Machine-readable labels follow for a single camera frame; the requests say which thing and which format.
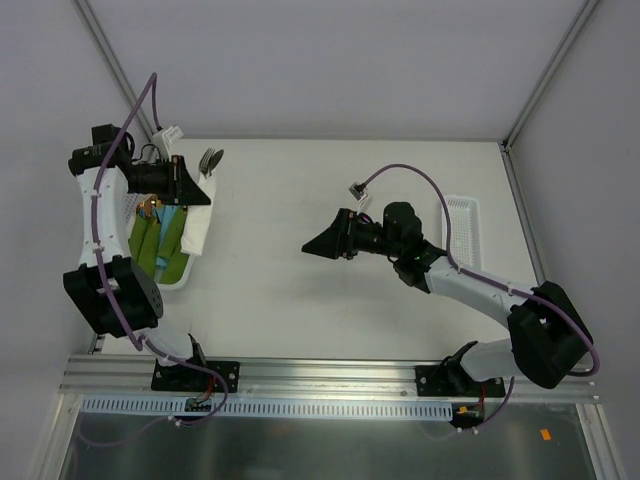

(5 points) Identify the white paper napkin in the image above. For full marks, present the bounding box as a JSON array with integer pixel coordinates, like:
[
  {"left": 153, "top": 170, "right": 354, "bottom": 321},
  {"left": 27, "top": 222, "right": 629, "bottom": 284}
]
[{"left": 181, "top": 172, "right": 217, "bottom": 256}]

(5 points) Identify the silver fork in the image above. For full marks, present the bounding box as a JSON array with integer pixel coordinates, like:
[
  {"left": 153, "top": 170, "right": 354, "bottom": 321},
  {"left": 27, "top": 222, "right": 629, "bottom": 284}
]
[{"left": 198, "top": 148, "right": 215, "bottom": 178}]

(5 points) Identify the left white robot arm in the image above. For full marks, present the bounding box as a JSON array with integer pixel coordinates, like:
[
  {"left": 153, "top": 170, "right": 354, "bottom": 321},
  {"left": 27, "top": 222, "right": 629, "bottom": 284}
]
[{"left": 63, "top": 124, "right": 222, "bottom": 392}]

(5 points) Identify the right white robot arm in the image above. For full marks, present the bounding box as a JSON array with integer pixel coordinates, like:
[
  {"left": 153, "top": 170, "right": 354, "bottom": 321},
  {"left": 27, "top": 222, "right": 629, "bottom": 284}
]
[{"left": 301, "top": 202, "right": 594, "bottom": 396}]

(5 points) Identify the light blue rolled napkin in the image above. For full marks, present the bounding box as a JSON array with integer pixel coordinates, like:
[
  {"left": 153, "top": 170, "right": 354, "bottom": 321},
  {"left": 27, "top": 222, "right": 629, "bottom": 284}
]
[{"left": 155, "top": 206, "right": 186, "bottom": 269}]

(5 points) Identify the green rolled napkin bundle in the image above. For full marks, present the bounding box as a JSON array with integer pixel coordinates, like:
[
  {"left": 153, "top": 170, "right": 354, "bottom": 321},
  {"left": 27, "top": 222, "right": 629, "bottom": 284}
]
[{"left": 128, "top": 206, "right": 194, "bottom": 291}]

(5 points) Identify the gold cutlery in basket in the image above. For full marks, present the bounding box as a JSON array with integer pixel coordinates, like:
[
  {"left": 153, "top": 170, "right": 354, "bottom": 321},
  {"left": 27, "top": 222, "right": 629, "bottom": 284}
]
[{"left": 136, "top": 195, "right": 163, "bottom": 218}]

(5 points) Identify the white perforated basket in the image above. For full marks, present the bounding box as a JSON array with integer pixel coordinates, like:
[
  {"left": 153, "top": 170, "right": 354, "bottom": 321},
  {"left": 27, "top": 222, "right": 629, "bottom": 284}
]
[{"left": 126, "top": 195, "right": 213, "bottom": 290}]

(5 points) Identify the white narrow utensil tray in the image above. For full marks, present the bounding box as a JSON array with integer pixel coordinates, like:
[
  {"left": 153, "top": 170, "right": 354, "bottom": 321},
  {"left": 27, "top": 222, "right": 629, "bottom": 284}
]
[{"left": 441, "top": 194, "right": 483, "bottom": 270}]

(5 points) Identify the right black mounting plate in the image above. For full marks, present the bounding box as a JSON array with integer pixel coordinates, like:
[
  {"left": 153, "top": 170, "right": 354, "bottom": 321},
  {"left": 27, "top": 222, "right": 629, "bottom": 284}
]
[{"left": 414, "top": 365, "right": 506, "bottom": 398}]

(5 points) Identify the black mounting plate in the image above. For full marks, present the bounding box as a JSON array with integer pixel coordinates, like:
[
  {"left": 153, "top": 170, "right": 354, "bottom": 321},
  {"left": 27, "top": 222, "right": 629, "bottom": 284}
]
[
  {"left": 414, "top": 365, "right": 506, "bottom": 398},
  {"left": 150, "top": 360, "right": 240, "bottom": 393}
]

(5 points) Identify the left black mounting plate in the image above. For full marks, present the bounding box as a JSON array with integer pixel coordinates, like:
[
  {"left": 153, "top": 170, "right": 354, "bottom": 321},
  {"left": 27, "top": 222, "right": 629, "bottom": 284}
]
[{"left": 150, "top": 360, "right": 240, "bottom": 393}]

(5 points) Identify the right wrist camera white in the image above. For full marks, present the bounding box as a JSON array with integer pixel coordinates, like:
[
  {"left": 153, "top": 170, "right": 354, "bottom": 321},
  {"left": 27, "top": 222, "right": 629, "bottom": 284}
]
[{"left": 348, "top": 182, "right": 372, "bottom": 212}]

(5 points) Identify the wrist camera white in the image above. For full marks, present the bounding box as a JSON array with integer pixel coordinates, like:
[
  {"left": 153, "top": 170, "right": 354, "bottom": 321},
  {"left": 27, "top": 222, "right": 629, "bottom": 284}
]
[
  {"left": 348, "top": 182, "right": 372, "bottom": 212},
  {"left": 152, "top": 125, "right": 184, "bottom": 159}
]

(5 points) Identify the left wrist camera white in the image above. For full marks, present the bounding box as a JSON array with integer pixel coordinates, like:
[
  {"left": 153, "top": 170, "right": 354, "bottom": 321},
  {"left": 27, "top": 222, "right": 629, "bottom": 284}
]
[{"left": 152, "top": 125, "right": 184, "bottom": 159}]

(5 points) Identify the left aluminium frame post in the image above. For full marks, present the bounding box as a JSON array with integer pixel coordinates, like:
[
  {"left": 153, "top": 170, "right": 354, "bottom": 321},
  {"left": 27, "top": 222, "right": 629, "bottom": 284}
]
[{"left": 71, "top": 0, "right": 137, "bottom": 108}]

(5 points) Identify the aluminium frame post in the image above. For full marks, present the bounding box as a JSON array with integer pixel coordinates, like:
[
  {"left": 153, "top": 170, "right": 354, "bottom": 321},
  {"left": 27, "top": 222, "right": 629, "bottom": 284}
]
[
  {"left": 502, "top": 0, "right": 601, "bottom": 152},
  {"left": 71, "top": 0, "right": 137, "bottom": 108}
]

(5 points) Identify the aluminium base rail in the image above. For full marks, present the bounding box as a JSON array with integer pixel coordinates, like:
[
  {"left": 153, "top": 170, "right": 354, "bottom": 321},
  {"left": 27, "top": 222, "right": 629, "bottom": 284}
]
[{"left": 59, "top": 354, "right": 600, "bottom": 404}]

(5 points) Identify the white slotted cable duct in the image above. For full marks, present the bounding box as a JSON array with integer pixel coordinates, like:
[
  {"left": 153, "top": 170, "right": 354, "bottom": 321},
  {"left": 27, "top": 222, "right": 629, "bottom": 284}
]
[{"left": 80, "top": 395, "right": 453, "bottom": 422}]

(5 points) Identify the right aluminium frame post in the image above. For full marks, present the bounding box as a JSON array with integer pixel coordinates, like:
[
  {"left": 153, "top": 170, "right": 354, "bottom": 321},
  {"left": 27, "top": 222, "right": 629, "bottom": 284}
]
[{"left": 502, "top": 0, "right": 601, "bottom": 152}]

